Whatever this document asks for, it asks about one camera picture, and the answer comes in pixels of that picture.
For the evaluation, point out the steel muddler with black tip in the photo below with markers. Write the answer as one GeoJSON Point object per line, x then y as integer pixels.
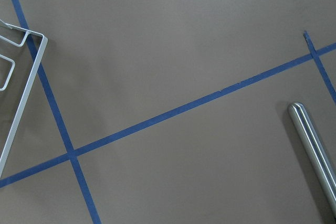
{"type": "Point", "coordinates": [314, 149]}

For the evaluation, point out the white wire cup rack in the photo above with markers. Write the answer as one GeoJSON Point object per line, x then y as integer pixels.
{"type": "Point", "coordinates": [22, 51]}

